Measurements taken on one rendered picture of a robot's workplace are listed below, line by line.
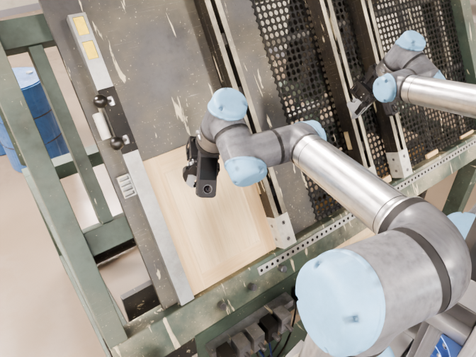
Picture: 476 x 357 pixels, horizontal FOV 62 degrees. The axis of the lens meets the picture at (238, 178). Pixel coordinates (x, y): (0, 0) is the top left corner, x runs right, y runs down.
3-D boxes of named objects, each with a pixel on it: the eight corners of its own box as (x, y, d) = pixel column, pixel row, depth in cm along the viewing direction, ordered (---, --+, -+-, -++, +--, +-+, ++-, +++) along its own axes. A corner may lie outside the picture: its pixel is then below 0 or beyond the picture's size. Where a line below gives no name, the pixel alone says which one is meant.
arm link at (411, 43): (418, 49, 113) (399, 28, 116) (394, 76, 122) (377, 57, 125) (434, 46, 117) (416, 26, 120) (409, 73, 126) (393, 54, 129)
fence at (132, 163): (177, 302, 135) (181, 306, 132) (66, 19, 116) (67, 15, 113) (190, 295, 138) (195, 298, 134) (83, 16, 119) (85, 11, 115)
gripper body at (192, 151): (212, 149, 106) (224, 123, 96) (215, 178, 102) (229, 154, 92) (183, 148, 103) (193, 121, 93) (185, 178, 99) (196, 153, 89)
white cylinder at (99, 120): (91, 115, 120) (100, 140, 122) (93, 114, 118) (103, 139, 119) (100, 112, 122) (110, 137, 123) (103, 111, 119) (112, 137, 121)
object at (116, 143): (123, 146, 122) (110, 153, 109) (118, 134, 122) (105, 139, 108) (134, 142, 122) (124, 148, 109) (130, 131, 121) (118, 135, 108)
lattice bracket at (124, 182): (122, 198, 126) (125, 199, 123) (114, 178, 124) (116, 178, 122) (134, 193, 127) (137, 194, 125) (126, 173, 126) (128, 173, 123)
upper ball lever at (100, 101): (108, 109, 120) (94, 110, 107) (103, 96, 119) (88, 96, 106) (120, 105, 120) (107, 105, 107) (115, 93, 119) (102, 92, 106)
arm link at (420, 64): (411, 104, 117) (389, 76, 120) (436, 95, 121) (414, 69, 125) (428, 86, 110) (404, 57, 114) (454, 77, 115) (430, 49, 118)
